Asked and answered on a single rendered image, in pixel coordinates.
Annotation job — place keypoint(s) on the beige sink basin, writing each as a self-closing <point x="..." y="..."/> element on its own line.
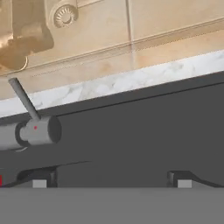
<point x="163" y="26"/>

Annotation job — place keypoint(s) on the round sink drain strainer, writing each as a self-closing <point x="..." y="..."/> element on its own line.
<point x="64" y="14"/>

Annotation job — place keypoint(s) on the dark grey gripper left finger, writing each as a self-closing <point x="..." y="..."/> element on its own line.
<point x="43" y="178"/>

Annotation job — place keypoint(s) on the dark grey cupboard front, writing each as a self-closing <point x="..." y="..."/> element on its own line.
<point x="140" y="128"/>

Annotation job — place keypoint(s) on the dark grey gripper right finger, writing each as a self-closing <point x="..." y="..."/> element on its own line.
<point x="178" y="176"/>

